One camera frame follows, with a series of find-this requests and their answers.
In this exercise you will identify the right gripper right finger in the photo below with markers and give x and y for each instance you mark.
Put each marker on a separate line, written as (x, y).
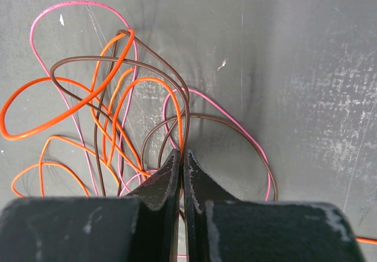
(221, 227)

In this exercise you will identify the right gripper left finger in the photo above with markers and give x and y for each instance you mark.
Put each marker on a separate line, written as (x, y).
(142, 226)

